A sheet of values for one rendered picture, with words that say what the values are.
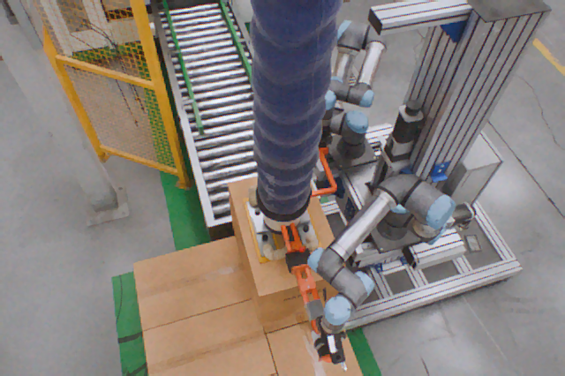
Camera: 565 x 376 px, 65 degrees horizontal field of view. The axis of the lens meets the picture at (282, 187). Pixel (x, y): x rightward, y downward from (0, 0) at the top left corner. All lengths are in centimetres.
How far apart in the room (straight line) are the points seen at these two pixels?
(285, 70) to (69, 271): 253
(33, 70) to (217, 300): 150
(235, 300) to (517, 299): 195
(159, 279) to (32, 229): 138
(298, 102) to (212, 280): 147
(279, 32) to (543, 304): 285
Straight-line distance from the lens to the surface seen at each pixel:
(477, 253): 324
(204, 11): 416
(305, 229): 198
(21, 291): 346
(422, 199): 154
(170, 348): 243
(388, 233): 210
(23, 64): 258
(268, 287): 191
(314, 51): 116
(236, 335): 240
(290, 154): 144
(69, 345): 319
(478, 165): 226
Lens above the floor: 284
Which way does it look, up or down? 55 degrees down
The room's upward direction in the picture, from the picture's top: 3 degrees clockwise
